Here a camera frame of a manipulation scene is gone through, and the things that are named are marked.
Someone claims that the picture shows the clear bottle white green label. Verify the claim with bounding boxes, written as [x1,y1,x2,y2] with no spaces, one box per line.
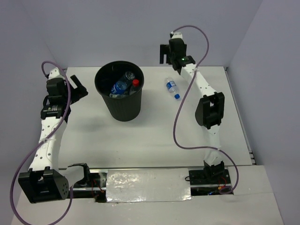
[109,92,129,98]

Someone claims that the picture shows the black metal base rail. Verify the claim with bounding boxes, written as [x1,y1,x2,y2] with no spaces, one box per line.
[73,167,232,203]

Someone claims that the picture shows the red cap red label bottle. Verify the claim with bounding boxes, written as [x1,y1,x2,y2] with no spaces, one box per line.
[129,79,140,95]

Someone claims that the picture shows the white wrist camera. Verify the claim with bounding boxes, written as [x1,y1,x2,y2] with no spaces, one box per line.
[170,31,183,39]
[48,67,65,80]

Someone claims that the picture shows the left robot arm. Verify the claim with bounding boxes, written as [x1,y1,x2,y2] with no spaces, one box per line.
[18,75,88,203]

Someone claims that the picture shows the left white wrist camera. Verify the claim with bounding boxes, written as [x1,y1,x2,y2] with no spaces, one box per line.
[48,67,65,80]

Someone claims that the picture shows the blue label bottle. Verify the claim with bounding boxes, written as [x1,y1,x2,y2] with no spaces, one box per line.
[165,77,180,100]
[111,71,135,95]

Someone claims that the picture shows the silver foil sheet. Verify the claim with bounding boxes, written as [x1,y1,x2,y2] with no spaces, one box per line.
[106,168,191,203]

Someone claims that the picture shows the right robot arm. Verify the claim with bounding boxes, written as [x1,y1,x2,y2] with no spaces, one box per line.
[160,37,225,183]

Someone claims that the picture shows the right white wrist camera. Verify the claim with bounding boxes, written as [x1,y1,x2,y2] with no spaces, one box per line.
[170,31,183,39]

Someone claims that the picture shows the black plastic waste bin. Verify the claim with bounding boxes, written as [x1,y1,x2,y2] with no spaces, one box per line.
[94,61,144,122]

